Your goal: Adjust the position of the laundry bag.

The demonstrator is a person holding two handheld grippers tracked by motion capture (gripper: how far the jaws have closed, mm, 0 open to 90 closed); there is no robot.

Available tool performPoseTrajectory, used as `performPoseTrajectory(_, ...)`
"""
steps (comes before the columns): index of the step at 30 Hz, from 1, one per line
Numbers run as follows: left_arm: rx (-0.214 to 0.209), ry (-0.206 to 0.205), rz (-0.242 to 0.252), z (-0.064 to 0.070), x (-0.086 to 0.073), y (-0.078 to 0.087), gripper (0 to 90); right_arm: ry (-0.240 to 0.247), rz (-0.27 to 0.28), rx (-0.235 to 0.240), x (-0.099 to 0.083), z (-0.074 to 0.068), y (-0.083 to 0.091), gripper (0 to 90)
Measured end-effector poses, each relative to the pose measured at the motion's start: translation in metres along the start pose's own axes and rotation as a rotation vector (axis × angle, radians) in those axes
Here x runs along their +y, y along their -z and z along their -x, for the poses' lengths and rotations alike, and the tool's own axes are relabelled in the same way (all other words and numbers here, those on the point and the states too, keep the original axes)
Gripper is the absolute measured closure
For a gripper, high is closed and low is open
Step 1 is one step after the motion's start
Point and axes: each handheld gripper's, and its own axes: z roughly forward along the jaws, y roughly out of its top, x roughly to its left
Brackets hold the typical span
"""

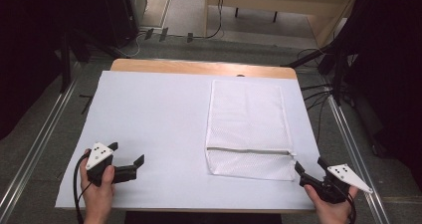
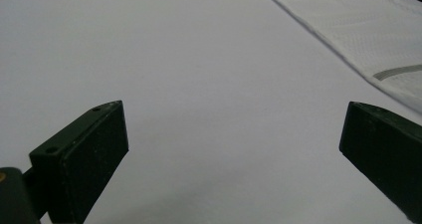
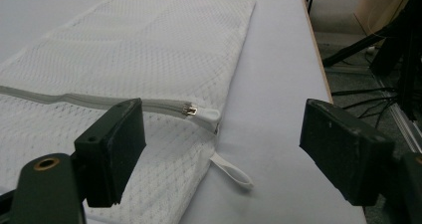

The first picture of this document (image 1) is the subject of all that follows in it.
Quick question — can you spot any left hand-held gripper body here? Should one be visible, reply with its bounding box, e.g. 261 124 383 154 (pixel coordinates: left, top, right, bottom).
85 141 117 188

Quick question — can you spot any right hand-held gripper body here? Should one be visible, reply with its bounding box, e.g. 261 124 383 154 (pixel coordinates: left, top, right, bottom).
299 163 374 205

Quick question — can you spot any white mesh laundry bag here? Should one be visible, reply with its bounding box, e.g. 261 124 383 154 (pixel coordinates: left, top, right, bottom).
204 79 298 182

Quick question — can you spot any person's right hand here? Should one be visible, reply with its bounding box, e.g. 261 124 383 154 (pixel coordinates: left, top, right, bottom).
303 183 360 224

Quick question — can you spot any person's left hand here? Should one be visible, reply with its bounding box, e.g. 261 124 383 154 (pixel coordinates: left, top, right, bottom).
79 147 116 224

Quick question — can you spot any white table sheet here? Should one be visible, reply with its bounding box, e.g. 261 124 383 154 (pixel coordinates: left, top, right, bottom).
55 70 325 212

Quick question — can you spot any black metal stand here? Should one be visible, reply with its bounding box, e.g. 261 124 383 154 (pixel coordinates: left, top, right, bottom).
285 43 349 108
59 29 74 95

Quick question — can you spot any wooden table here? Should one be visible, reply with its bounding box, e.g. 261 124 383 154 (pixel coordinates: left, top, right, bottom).
109 58 299 81

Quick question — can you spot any black curtain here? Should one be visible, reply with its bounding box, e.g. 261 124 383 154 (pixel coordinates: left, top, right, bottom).
331 0 422 192
0 0 110 141

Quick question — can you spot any black cabinet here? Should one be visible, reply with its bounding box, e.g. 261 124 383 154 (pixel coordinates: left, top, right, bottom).
99 0 148 50

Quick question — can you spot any light wooden furniture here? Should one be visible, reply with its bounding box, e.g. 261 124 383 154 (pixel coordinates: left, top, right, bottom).
202 0 361 49

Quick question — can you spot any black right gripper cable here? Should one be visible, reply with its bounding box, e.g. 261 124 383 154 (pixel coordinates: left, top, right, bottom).
337 183 358 224

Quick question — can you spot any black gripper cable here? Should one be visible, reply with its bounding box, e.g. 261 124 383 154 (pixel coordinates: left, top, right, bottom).
73 151 93 224
337 183 358 224

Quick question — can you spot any metal floor rail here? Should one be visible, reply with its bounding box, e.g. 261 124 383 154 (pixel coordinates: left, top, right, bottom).
0 79 78 220
326 93 391 224

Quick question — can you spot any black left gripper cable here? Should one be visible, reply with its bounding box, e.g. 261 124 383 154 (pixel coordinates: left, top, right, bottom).
73 151 93 224

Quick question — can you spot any black floor cable bundle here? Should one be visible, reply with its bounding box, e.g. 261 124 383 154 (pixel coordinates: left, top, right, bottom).
297 48 336 145

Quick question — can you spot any white floor cable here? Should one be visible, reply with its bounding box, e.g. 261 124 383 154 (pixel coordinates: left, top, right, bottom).
113 31 148 60

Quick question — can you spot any black hanging cable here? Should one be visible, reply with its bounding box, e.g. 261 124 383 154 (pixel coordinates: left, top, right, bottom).
192 0 227 41

